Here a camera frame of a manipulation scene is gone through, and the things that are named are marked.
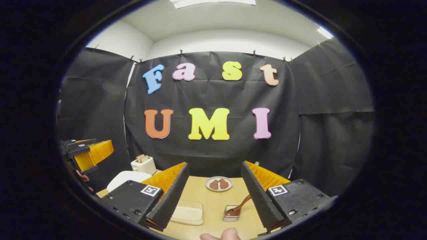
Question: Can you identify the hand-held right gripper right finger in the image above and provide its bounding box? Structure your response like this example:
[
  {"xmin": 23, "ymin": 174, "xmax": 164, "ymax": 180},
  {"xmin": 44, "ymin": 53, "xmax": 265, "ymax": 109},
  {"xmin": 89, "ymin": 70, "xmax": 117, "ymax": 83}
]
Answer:
[{"xmin": 241, "ymin": 161, "xmax": 334, "ymax": 234}]

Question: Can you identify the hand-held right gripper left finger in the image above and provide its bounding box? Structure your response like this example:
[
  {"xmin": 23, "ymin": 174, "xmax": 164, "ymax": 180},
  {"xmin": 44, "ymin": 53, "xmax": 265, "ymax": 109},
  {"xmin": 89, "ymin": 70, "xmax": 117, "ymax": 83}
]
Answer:
[{"xmin": 100, "ymin": 162, "xmax": 190, "ymax": 232}]

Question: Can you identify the brown wooden spoon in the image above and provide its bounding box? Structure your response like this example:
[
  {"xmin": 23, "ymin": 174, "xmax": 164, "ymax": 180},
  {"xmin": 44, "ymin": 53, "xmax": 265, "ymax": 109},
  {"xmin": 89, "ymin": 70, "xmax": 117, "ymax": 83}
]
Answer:
[{"xmin": 225, "ymin": 195, "xmax": 252, "ymax": 217}]

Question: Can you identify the clear box of rice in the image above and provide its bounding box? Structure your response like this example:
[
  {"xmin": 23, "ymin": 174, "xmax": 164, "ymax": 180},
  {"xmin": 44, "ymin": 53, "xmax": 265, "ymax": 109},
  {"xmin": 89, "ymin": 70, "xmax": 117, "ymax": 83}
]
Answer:
[{"xmin": 170, "ymin": 200, "xmax": 204, "ymax": 226}]

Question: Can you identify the metal wire chopstick holder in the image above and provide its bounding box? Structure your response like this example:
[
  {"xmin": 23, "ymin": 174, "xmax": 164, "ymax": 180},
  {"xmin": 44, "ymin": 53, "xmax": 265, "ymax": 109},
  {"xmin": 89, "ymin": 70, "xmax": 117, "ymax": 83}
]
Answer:
[{"xmin": 223, "ymin": 205, "xmax": 242, "ymax": 222}]

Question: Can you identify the white rice cooker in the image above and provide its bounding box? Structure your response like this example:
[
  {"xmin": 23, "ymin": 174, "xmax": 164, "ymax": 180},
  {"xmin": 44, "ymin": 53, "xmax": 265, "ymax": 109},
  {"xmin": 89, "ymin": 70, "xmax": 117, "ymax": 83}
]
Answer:
[{"xmin": 107, "ymin": 171, "xmax": 152, "ymax": 192}]

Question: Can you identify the round white plate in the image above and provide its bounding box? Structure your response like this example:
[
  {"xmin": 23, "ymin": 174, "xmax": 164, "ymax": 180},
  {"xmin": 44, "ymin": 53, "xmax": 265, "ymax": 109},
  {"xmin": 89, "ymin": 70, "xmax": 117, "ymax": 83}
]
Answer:
[{"xmin": 205, "ymin": 176, "xmax": 233, "ymax": 193}]

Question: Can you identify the white toaster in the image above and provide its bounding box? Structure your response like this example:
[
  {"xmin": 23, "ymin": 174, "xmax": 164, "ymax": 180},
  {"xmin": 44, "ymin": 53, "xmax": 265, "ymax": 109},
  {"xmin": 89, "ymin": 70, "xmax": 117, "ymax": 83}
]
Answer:
[{"xmin": 130, "ymin": 154, "xmax": 157, "ymax": 176}]

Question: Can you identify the ceiling light panel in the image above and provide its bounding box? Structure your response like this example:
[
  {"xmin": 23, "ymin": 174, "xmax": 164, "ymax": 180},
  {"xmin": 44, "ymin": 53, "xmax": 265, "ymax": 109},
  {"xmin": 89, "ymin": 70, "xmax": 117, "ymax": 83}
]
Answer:
[
  {"xmin": 316, "ymin": 27, "xmax": 334, "ymax": 39},
  {"xmin": 169, "ymin": 0, "xmax": 256, "ymax": 9}
]

